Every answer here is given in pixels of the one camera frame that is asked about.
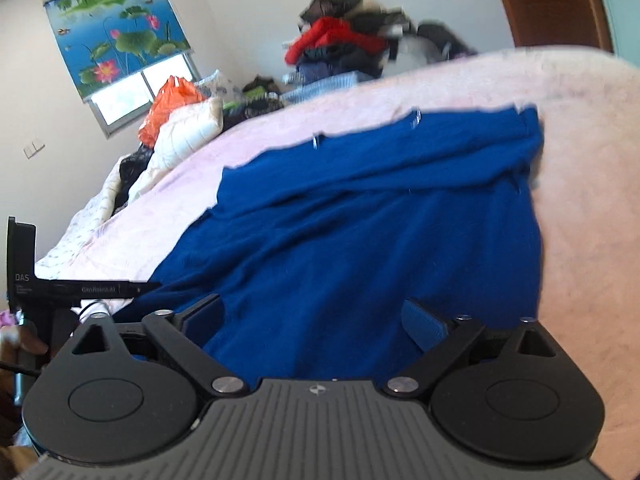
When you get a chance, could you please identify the black and green bag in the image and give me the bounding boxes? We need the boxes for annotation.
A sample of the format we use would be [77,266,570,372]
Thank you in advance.
[242,76,282,106]

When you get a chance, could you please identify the person's left hand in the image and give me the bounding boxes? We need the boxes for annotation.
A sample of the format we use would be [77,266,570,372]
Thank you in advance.
[0,312,50,361]

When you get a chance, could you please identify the dark floral cloth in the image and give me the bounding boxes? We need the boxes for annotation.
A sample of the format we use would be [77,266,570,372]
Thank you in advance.
[114,147,157,217]

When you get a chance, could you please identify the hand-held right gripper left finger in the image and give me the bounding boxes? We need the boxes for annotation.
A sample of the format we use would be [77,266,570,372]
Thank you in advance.
[70,294,251,402]

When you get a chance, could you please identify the white floral quilt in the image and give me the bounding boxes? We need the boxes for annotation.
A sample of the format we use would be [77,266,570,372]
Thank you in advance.
[37,160,132,282]

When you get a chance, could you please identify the pink fleece blanket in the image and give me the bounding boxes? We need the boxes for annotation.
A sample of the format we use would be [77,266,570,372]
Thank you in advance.
[37,47,640,463]

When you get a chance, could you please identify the white floral pillow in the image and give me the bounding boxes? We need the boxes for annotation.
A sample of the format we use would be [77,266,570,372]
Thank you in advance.
[192,70,242,107]

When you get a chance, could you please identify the black jacket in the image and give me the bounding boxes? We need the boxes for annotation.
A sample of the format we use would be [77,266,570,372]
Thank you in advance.
[417,21,477,59]

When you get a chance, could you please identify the dark patterned garment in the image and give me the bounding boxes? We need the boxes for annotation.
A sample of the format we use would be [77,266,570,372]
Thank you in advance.
[222,97,287,134]

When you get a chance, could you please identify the blue beaded v-neck sweater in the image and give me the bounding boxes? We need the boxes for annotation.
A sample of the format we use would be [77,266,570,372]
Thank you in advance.
[112,105,547,392]

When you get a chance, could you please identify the window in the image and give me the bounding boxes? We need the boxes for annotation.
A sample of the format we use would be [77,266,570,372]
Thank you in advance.
[87,52,199,139]

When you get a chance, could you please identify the white quilted jacket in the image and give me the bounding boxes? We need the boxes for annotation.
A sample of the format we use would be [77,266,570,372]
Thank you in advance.
[127,96,225,202]

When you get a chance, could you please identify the light blue knit sweater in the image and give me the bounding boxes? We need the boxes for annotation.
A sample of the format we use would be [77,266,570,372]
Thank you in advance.
[281,71,377,107]

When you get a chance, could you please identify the brown wooden door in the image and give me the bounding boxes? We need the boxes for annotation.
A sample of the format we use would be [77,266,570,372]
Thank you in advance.
[487,0,615,54]

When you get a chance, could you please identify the red garment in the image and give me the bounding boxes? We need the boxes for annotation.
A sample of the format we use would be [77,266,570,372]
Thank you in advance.
[285,16,389,65]

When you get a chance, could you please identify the black mesh garment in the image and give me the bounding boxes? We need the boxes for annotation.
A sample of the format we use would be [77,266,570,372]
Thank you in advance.
[300,0,364,24]

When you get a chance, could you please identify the lotus print roller blind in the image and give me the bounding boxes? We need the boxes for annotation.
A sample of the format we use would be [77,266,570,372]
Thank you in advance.
[44,0,192,104]

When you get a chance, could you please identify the dark navy garments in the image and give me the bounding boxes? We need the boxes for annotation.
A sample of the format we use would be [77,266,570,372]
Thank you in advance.
[295,44,392,82]

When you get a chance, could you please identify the translucent plastic bag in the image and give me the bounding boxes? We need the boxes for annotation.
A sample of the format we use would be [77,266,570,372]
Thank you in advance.
[395,35,442,74]

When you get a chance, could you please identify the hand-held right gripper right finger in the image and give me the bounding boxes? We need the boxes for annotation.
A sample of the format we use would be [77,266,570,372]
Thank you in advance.
[382,299,559,402]

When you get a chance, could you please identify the orange plastic bag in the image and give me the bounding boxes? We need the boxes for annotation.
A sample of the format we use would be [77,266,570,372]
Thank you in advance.
[138,76,207,149]

